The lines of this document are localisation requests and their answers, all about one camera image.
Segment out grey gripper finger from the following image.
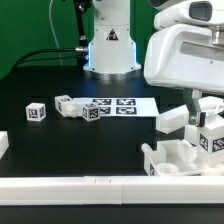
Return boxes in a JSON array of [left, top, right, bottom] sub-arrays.
[[183, 89, 206, 127]]

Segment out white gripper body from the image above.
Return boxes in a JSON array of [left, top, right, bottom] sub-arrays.
[[144, 0, 224, 93]]

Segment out white chair seat frame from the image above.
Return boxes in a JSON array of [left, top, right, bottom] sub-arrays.
[[141, 139, 224, 176]]

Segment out small white tagged block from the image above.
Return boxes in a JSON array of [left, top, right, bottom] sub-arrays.
[[26, 103, 46, 122]]

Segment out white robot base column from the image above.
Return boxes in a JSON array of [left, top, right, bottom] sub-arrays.
[[84, 0, 141, 80]]

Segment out white chair back assembly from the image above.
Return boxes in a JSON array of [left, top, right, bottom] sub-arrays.
[[156, 96, 224, 144]]

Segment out white sheet with tags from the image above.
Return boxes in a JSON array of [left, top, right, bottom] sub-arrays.
[[74, 97, 159, 117]]

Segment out white tagged cube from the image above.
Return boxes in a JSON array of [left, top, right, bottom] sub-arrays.
[[82, 103, 100, 121]]

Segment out white part at left edge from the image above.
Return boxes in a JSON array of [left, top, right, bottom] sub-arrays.
[[0, 131, 9, 159]]

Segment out black cables at base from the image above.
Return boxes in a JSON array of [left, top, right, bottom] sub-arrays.
[[11, 0, 90, 72]]

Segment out white front barrier rail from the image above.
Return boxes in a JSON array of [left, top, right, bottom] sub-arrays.
[[0, 176, 224, 205]]

